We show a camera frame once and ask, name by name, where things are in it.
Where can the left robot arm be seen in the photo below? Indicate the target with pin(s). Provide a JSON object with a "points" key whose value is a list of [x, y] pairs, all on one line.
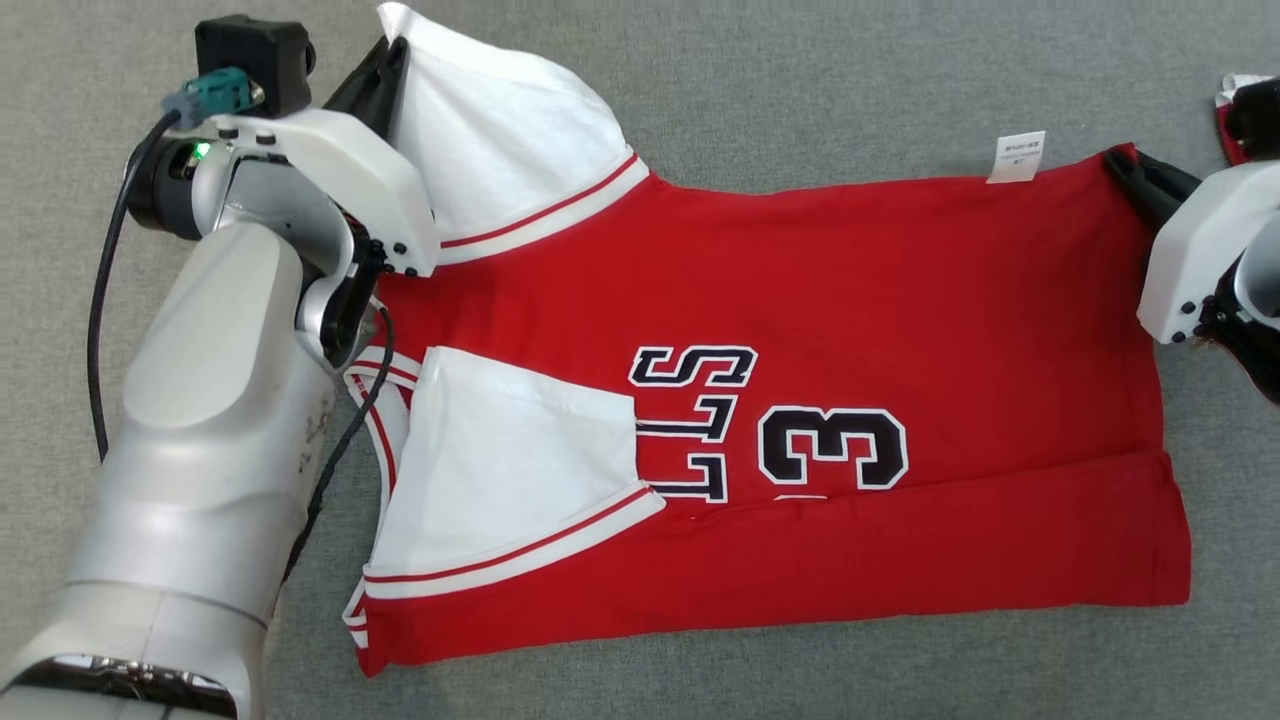
{"points": [[220, 430]]}

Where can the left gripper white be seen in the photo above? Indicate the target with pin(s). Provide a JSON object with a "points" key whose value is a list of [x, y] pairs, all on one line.
{"points": [[350, 170]]}

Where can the red basketball jersey white sleeves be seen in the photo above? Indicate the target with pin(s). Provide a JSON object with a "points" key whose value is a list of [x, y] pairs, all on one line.
{"points": [[850, 260]]}

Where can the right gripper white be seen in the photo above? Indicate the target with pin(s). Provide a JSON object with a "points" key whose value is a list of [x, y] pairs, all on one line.
{"points": [[1200, 250]]}

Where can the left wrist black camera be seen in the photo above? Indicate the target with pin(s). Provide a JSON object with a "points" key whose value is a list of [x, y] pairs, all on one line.
{"points": [[250, 55]]}

